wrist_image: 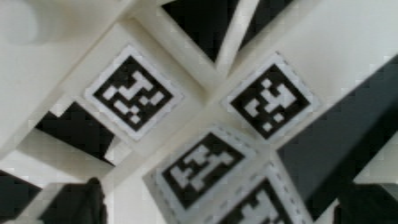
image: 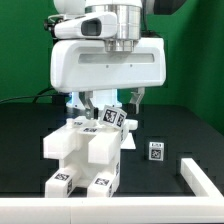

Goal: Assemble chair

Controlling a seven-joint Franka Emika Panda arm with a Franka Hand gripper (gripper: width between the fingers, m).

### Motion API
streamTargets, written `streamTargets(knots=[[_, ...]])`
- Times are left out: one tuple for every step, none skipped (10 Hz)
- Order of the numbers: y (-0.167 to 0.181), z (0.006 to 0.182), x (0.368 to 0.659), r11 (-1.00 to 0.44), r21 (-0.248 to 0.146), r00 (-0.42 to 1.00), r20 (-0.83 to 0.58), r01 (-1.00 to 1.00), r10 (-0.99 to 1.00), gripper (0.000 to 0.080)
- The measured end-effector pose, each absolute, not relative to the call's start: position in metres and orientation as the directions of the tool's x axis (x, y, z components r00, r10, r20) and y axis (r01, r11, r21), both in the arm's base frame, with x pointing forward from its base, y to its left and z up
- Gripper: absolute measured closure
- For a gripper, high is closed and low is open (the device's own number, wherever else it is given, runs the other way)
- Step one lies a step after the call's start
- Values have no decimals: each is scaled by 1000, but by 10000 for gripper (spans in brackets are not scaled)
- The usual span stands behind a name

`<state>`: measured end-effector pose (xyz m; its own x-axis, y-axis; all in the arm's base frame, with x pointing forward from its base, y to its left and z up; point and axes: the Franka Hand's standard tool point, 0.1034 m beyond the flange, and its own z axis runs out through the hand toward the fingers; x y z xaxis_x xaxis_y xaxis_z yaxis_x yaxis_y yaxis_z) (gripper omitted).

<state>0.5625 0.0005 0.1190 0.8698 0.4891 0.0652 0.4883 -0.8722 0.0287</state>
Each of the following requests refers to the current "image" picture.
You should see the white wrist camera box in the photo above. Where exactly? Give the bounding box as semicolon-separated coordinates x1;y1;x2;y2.
54;12;118;39

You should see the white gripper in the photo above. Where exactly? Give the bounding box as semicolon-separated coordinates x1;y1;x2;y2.
50;38;166;118

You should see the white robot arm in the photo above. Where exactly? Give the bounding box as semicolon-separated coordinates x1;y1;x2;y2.
47;0;187;118

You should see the white chair back frame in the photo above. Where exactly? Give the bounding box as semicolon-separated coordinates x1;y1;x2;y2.
66;116;138;130

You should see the white U-shaped fence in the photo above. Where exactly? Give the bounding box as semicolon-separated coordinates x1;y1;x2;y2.
0;158;224;224

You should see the white chair seat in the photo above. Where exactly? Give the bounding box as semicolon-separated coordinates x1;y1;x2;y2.
43;126;121;187

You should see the black cable on table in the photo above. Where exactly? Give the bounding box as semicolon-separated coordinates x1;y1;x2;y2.
0;85;58;106

